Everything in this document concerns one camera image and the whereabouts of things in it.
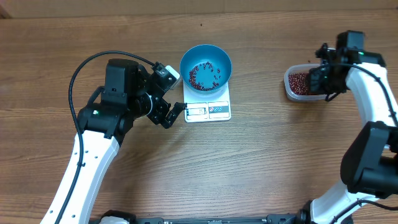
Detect red beans in bowl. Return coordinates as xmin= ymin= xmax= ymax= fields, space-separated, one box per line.
xmin=188 ymin=62 xmax=221 ymax=91

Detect blue metal bowl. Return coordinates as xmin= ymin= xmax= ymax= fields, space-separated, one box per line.
xmin=180 ymin=44 xmax=233 ymax=95

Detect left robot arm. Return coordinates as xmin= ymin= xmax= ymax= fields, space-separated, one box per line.
xmin=42 ymin=58 xmax=186 ymax=223

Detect clear plastic bean container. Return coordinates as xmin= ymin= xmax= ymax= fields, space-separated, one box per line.
xmin=284 ymin=63 xmax=326 ymax=102

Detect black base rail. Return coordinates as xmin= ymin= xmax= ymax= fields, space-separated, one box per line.
xmin=134 ymin=214 xmax=300 ymax=224

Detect white digital kitchen scale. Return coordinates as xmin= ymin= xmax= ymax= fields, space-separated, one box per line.
xmin=183 ymin=83 xmax=232 ymax=123

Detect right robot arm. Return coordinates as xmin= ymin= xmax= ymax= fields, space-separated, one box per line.
xmin=289 ymin=30 xmax=397 ymax=224

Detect red beans in container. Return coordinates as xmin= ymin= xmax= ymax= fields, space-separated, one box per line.
xmin=288 ymin=73 xmax=309 ymax=95

